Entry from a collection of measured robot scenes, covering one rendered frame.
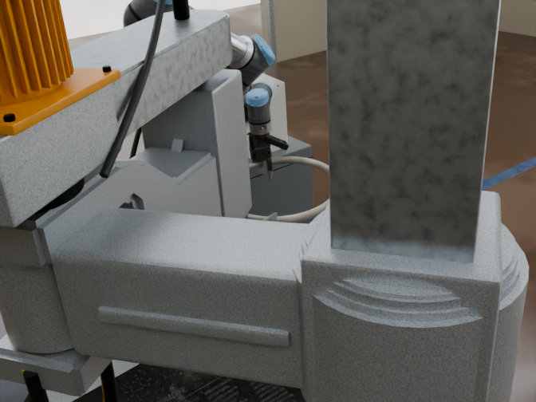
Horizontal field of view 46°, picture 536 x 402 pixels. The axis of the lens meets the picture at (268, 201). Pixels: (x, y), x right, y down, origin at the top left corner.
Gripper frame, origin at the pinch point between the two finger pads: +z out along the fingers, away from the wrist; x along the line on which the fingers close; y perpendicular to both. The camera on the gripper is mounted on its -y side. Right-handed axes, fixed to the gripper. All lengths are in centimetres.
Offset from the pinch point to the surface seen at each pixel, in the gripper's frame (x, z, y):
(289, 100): -364, 105, -73
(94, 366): 146, -40, 54
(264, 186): -23.9, 18.0, 0.2
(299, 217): 47.1, -5.2, -3.1
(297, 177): -32.6, 20.6, -17.2
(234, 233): 149, -66, 26
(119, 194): 129, -67, 45
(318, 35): -544, 93, -147
